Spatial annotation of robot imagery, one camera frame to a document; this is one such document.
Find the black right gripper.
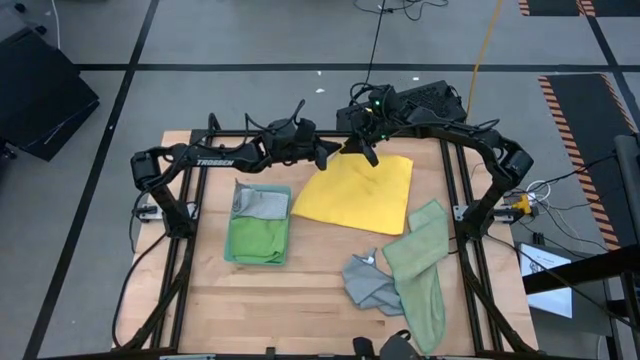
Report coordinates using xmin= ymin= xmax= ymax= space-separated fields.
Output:
xmin=339 ymin=112 xmax=396 ymax=168

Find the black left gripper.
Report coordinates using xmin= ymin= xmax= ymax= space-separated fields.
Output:
xmin=262 ymin=119 xmax=343 ymax=171

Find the yellow microfiber towel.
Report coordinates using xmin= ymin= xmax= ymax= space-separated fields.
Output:
xmin=291 ymin=152 xmax=415 ymax=236

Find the grey waffle microfiber towel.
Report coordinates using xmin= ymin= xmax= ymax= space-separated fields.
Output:
xmin=232 ymin=180 xmax=291 ymax=221

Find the bright green microfiber towel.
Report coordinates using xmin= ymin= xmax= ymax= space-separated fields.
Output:
xmin=228 ymin=215 xmax=290 ymax=265

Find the teal translucent plastic bin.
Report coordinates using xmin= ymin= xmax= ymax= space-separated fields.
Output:
xmin=223 ymin=182 xmax=293 ymax=266

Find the smooth grey microfiber towel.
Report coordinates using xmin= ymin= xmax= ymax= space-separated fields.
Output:
xmin=342 ymin=248 xmax=405 ymax=317

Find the pale green microfiber towel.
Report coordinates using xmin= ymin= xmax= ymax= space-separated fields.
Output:
xmin=382 ymin=199 xmax=450 ymax=356

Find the black perforated computer case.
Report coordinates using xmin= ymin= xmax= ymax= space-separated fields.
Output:
xmin=335 ymin=79 xmax=469 ymax=134

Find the yellow power plug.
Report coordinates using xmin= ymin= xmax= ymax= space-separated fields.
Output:
xmin=510 ymin=193 xmax=535 ymax=216

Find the black hazard-striped floor mat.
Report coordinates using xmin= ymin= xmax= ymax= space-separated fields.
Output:
xmin=518 ymin=0 xmax=640 ymax=17
xmin=538 ymin=73 xmax=640 ymax=251

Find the white lit screen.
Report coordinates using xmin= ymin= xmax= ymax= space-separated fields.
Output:
xmin=519 ymin=242 xmax=574 ymax=320

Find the black stand bar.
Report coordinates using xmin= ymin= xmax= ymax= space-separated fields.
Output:
xmin=522 ymin=243 xmax=640 ymax=296

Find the black equipment case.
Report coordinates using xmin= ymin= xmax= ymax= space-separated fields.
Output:
xmin=0 ymin=27 xmax=100 ymax=162

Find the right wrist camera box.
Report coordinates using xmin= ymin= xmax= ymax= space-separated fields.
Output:
xmin=349 ymin=109 xmax=375 ymax=132

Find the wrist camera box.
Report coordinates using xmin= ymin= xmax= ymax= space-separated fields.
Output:
xmin=349 ymin=109 xmax=375 ymax=132
xmin=294 ymin=118 xmax=317 ymax=144

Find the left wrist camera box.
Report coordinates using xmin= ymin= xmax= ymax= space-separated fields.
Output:
xmin=294 ymin=118 xmax=317 ymax=144

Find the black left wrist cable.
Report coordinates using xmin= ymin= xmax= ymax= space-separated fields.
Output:
xmin=243 ymin=98 xmax=307 ymax=135

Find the thin black hanging cable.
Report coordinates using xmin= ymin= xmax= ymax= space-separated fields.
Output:
xmin=348 ymin=0 xmax=449 ymax=107

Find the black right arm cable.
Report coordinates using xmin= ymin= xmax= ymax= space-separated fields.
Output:
xmin=447 ymin=117 xmax=501 ymax=134

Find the yellow hanging cable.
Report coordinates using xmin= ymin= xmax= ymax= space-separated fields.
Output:
xmin=463 ymin=0 xmax=504 ymax=121

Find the white coiled cable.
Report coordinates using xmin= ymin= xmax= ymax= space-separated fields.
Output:
xmin=526 ymin=179 xmax=552 ymax=202

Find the black left base cable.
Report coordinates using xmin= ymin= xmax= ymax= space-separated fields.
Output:
xmin=110 ymin=199 xmax=171 ymax=349

